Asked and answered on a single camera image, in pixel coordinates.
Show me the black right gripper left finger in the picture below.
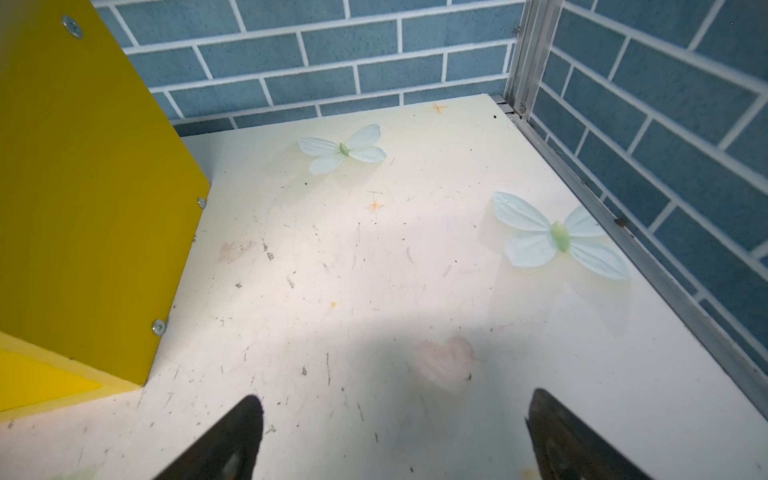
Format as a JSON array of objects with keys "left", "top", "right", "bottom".
[{"left": 156, "top": 395, "right": 264, "bottom": 479}]

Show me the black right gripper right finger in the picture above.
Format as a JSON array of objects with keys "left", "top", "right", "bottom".
[{"left": 526, "top": 388, "right": 650, "bottom": 480}]

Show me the yellow pink blue bookshelf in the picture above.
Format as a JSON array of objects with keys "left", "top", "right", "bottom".
[{"left": 1, "top": 1, "right": 210, "bottom": 421}]

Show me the aluminium frame rail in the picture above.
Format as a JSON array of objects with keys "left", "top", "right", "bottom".
[{"left": 504, "top": 1, "right": 767, "bottom": 412}]

